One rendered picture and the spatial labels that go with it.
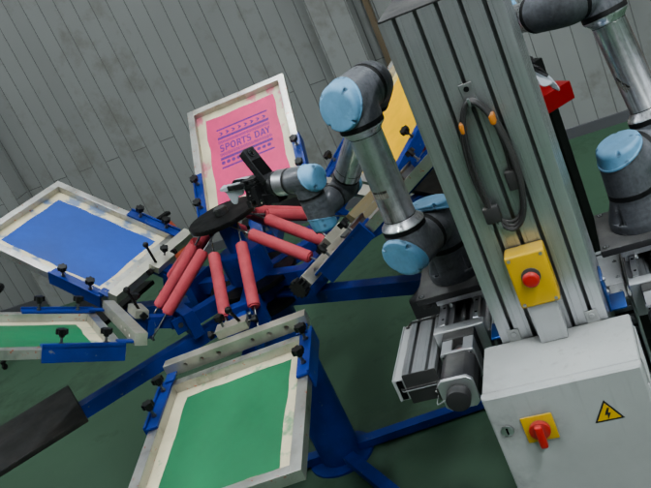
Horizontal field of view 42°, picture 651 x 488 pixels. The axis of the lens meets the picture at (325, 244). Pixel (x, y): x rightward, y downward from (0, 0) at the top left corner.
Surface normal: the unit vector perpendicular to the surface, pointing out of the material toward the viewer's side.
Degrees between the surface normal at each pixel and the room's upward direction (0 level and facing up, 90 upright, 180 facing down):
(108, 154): 90
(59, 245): 32
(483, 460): 0
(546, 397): 90
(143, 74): 90
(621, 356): 0
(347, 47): 90
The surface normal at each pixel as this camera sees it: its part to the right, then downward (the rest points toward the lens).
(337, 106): -0.59, 0.40
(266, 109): -0.34, -0.52
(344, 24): -0.19, 0.44
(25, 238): 0.08, -0.78
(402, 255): -0.49, 0.62
